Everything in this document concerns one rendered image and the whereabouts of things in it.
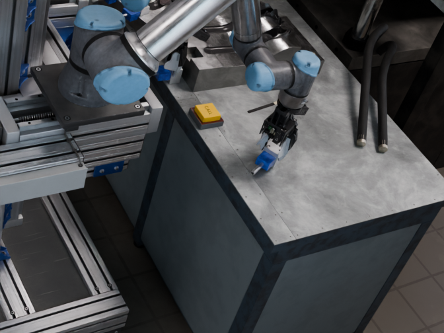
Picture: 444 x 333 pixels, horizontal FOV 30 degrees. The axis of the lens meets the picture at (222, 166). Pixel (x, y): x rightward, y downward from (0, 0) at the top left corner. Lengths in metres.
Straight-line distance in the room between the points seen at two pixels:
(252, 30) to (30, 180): 0.68
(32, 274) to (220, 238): 0.63
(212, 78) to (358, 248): 0.69
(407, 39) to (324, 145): 0.85
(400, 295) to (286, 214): 1.20
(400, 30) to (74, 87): 1.64
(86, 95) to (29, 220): 0.93
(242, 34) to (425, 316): 1.63
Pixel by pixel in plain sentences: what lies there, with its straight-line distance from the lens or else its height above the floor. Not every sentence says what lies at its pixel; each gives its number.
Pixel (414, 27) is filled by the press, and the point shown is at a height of 0.79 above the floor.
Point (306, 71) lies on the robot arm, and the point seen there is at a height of 1.18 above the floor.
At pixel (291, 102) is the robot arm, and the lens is 2.23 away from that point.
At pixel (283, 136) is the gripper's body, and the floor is 0.97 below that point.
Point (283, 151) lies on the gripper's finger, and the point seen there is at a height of 0.88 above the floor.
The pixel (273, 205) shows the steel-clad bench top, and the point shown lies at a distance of 2.32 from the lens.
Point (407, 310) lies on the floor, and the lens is 3.38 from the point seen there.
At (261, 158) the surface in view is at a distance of 2.39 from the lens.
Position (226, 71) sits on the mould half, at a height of 0.87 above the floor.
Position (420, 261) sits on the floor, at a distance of 3.60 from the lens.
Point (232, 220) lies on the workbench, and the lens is 2.49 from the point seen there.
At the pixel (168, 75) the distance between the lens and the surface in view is 2.59.
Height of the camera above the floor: 2.37
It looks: 41 degrees down
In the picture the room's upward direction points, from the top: 19 degrees clockwise
